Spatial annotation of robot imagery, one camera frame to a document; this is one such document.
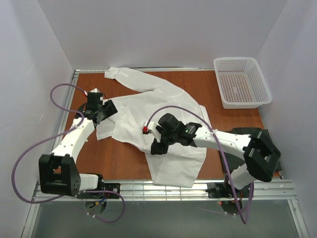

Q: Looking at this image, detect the white long sleeve shirt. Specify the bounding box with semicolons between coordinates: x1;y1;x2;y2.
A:
97;67;210;187

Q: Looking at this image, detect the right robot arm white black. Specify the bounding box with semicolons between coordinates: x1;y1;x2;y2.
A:
143;113;281;190

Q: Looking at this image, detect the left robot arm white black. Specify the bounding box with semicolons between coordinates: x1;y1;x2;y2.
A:
39;88;117;196

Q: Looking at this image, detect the dark striped folded shirt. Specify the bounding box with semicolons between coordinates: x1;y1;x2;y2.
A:
218;127;282;173

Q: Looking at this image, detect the white plastic basket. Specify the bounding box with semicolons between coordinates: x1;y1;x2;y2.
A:
213;57;272;109

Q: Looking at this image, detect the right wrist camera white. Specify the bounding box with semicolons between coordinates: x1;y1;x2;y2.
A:
142;121;161;143

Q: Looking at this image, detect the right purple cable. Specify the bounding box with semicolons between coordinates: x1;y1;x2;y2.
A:
142;106;255;225

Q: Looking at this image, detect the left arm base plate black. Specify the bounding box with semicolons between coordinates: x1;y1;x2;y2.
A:
76;182;121;200

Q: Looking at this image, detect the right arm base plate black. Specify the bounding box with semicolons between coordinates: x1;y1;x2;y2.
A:
206;182;251;199

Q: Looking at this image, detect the aluminium frame rail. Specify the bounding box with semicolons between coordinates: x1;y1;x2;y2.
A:
31;68;310;238

